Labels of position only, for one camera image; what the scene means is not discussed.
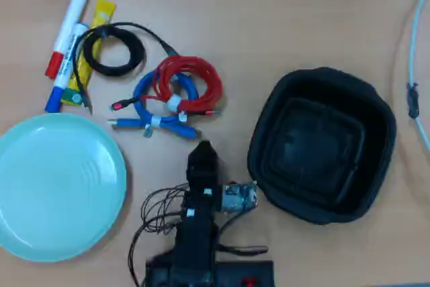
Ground white marker red cap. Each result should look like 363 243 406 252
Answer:
44 0 89 80

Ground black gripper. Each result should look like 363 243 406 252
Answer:
184 140 224 212

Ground black charging cable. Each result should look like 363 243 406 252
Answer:
72 22 181 115

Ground light teal plate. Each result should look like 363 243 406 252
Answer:
0 113 128 263

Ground blue charging cable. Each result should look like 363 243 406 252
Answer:
107 71 202 140

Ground white cable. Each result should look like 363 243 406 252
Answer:
408 0 430 153

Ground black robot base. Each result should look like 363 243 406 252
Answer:
144 255 276 287

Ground thin robot servo wires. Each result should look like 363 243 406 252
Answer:
127 182 189 287

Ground red charging cable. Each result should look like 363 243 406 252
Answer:
109 55 223 116

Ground yellow sachet stick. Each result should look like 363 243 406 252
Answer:
60 0 118 108

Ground black square bowl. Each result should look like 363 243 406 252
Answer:
247 67 398 226

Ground black cable clip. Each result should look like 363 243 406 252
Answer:
406 81 421 120

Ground white marker blue cap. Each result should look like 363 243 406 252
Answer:
44 23 90 114

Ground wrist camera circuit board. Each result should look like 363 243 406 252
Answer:
220 181 259 214

